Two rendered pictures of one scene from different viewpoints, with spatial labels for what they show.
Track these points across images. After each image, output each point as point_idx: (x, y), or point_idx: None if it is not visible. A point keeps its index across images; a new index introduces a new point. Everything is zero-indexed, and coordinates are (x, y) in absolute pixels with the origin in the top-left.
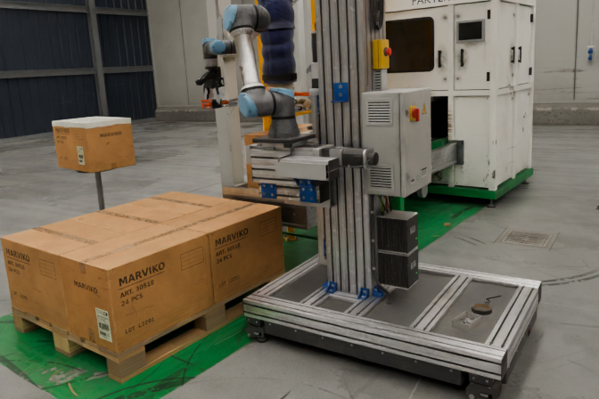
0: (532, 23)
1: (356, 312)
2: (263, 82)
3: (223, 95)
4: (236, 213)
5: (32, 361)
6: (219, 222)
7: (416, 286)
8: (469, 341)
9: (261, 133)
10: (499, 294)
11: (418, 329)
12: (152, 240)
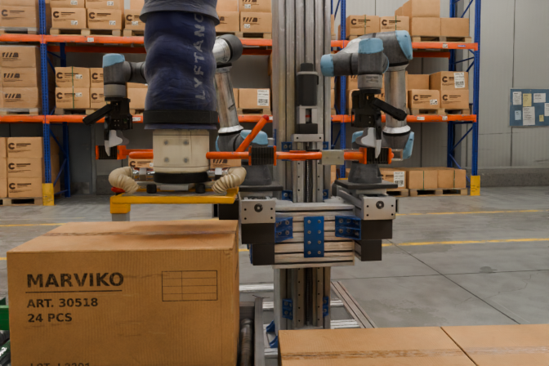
0: None
1: (351, 322)
2: (205, 127)
3: (359, 141)
4: (351, 345)
5: None
6: (400, 338)
7: (268, 320)
8: (334, 288)
9: (202, 241)
10: (249, 296)
11: (342, 301)
12: (525, 344)
